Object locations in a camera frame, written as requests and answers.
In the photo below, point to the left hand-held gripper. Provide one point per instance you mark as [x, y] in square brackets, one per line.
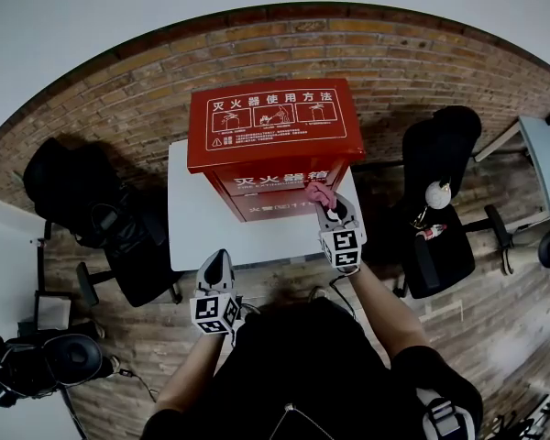
[208, 312]

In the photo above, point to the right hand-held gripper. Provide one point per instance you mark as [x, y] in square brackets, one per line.
[341, 248]

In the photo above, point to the pink cloth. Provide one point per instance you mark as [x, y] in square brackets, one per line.
[320, 193]

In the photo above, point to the red fire extinguisher box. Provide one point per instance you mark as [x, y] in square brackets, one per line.
[275, 154]

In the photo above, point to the person's left forearm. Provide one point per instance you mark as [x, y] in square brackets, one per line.
[188, 374]

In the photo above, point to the person's right forearm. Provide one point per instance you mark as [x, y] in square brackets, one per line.
[387, 314]

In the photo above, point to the person's left shoe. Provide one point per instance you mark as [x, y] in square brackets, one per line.
[249, 310]

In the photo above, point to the person's shoe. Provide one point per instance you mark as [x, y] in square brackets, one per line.
[249, 310]
[318, 292]

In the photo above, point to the white square platform board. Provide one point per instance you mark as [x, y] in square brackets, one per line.
[197, 227]

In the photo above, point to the person's right shoe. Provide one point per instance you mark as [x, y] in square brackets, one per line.
[318, 292]

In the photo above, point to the black bag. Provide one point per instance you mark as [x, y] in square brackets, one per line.
[128, 236]

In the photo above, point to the white plush ball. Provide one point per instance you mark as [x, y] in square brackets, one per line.
[437, 195]

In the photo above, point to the black office chair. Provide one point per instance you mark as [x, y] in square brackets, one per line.
[444, 259]
[73, 190]

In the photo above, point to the person's black shirt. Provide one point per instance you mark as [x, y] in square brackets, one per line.
[307, 369]

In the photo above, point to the white tissue box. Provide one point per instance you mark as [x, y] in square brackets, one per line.
[52, 312]

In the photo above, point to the grey desk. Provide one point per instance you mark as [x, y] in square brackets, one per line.
[543, 168]

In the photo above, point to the white desk with black frame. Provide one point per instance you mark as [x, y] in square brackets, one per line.
[4, 268]

